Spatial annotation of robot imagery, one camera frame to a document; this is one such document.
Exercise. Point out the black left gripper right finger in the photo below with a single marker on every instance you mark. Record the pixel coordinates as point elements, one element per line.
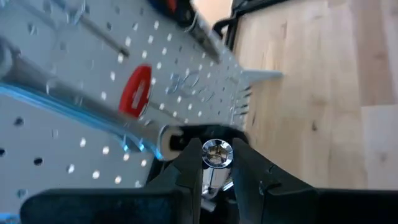
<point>311,208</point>

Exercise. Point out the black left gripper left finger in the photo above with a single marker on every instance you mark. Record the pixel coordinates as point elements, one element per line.
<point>124,208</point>

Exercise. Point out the white perforated pegboard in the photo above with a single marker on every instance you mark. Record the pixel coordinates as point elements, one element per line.
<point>77,155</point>

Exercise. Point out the silver wrench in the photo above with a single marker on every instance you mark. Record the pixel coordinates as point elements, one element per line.
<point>62,93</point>

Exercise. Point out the green black screwdriver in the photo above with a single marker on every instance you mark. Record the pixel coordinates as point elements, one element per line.
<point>102,37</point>

